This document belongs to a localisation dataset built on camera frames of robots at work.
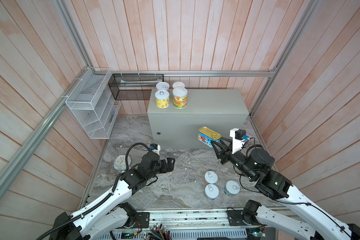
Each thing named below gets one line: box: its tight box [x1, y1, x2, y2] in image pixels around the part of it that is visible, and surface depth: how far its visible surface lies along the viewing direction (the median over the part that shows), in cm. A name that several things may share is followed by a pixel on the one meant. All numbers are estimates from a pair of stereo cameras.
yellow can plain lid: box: [172, 81, 185, 88], surface depth 79 cm
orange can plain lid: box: [172, 86, 188, 109], surface depth 74 cm
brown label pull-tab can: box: [204, 170, 218, 186], surface depth 84 cm
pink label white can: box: [156, 81, 170, 91], surface depth 80 cm
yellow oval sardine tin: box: [198, 126, 222, 148], surface depth 64 cm
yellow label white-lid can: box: [154, 90, 170, 109], surface depth 76 cm
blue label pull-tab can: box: [204, 184, 220, 201], surface depth 79 cm
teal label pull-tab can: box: [224, 180, 241, 196], surface depth 81 cm
